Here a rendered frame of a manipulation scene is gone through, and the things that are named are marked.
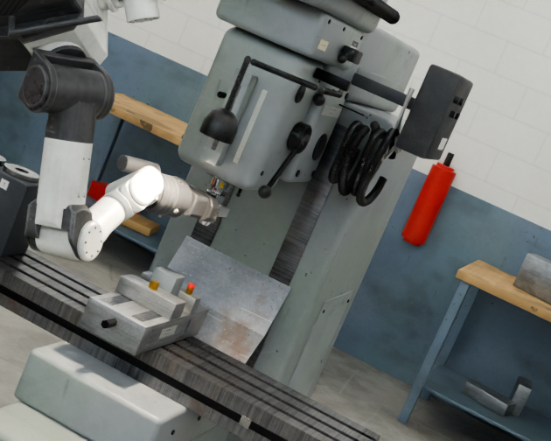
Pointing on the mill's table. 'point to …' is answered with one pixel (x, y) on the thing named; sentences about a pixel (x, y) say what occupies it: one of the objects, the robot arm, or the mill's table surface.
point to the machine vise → (141, 321)
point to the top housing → (347, 13)
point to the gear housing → (293, 27)
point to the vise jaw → (136, 288)
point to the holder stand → (5, 204)
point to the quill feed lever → (300, 136)
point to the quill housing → (300, 67)
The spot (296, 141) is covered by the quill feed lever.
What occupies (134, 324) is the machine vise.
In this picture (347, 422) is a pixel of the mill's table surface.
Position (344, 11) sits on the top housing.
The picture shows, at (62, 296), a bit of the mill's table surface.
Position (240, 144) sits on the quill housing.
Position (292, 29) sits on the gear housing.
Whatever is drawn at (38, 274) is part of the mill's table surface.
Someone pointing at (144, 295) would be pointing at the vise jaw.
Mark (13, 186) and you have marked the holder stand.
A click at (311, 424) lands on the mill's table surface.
